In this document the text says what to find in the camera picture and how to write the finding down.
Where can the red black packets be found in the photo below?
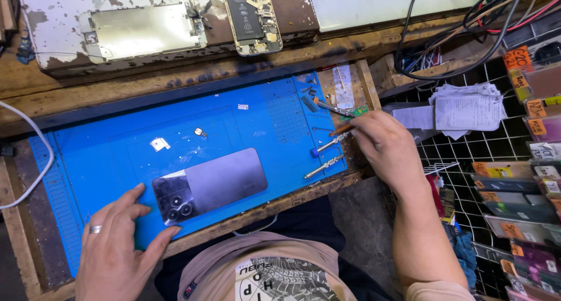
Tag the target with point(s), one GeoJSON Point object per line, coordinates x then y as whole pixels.
{"type": "Point", "coordinates": [442, 200]}

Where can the plain silver precision screwdriver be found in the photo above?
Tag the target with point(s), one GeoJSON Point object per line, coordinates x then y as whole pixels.
{"type": "Point", "coordinates": [323, 166]}

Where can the small silver metal shield plate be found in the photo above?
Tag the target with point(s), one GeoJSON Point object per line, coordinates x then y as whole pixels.
{"type": "Point", "coordinates": [159, 144]}

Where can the silver metal tweezers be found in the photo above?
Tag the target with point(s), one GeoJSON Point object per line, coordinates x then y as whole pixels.
{"type": "Point", "coordinates": [333, 108]}

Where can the tiny metal bracket part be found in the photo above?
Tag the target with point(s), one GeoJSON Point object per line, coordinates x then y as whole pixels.
{"type": "Point", "coordinates": [200, 132]}

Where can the row of labelled phone cases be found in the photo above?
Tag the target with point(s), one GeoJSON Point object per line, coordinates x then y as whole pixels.
{"type": "Point", "coordinates": [526, 204]}

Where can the silver screwdriver with blue cap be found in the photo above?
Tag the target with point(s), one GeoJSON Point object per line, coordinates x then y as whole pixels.
{"type": "Point", "coordinates": [328, 144]}

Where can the small blue scrap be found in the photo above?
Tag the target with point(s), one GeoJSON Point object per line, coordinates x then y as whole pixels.
{"type": "Point", "coordinates": [25, 49]}

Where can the white paper strip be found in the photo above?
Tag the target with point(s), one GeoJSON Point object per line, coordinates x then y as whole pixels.
{"type": "Point", "coordinates": [343, 84]}

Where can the small wooden tray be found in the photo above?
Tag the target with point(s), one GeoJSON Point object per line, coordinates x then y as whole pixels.
{"type": "Point", "coordinates": [366, 84]}

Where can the person's left hand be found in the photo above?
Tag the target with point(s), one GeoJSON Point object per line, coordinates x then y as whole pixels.
{"type": "Point", "coordinates": [109, 261]}

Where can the white flat panel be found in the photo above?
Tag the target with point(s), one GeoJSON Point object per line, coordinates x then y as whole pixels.
{"type": "Point", "coordinates": [385, 3]}

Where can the silver phone display back plate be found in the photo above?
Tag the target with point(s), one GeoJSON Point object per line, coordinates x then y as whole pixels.
{"type": "Point", "coordinates": [140, 31]}

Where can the blue silicone repair mat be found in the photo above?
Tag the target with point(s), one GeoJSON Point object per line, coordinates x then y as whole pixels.
{"type": "Point", "coordinates": [109, 161]}

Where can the tiny white sticker piece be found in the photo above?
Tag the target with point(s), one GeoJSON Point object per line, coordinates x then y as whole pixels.
{"type": "Point", "coordinates": [243, 106]}

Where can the dark smartphone with triple camera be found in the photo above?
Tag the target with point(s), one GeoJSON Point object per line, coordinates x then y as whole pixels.
{"type": "Point", "coordinates": [219, 180]}

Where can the blue cloth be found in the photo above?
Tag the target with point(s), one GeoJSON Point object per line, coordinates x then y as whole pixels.
{"type": "Point", "coordinates": [465, 253]}

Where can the person's right hand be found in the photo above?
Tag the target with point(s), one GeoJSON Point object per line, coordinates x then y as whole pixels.
{"type": "Point", "coordinates": [390, 152]}

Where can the beige printed t-shirt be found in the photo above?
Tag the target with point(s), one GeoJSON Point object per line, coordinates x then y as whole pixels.
{"type": "Point", "coordinates": [271, 274]}

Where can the wooden box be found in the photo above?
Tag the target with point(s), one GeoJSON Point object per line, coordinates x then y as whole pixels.
{"type": "Point", "coordinates": [390, 75]}

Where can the stack of printed paper receipts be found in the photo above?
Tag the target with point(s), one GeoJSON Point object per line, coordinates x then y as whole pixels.
{"type": "Point", "coordinates": [469, 110]}

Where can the opened gold smartphone with battery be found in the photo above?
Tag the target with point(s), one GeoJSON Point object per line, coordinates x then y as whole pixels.
{"type": "Point", "coordinates": [250, 18]}

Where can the small green circuit board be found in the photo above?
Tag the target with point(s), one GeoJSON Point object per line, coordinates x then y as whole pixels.
{"type": "Point", "coordinates": [358, 112]}

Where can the single white paper slip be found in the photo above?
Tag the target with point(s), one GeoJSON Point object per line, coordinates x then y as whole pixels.
{"type": "Point", "coordinates": [412, 117]}

